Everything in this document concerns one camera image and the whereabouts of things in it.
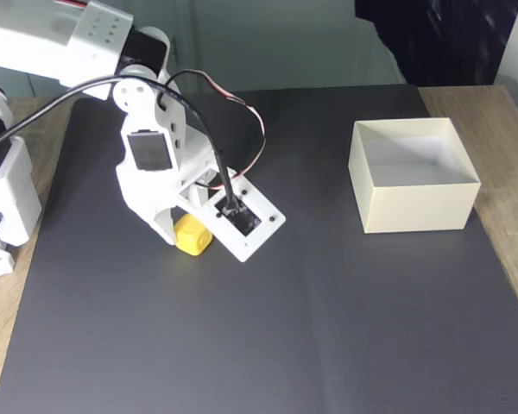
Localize yellow cube block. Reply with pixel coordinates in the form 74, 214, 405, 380
174, 215, 214, 259

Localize white open box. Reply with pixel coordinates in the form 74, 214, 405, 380
347, 116, 483, 235

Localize dark grey table mat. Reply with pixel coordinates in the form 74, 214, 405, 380
0, 84, 518, 414

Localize pale green door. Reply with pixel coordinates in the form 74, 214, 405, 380
0, 0, 407, 98

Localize dark curtain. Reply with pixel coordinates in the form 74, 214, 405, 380
353, 0, 518, 87

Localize black camera cable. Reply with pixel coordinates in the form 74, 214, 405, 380
0, 73, 239, 213

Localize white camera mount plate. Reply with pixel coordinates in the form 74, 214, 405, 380
189, 170, 287, 263

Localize red white servo cable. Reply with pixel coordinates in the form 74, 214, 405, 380
157, 68, 268, 191

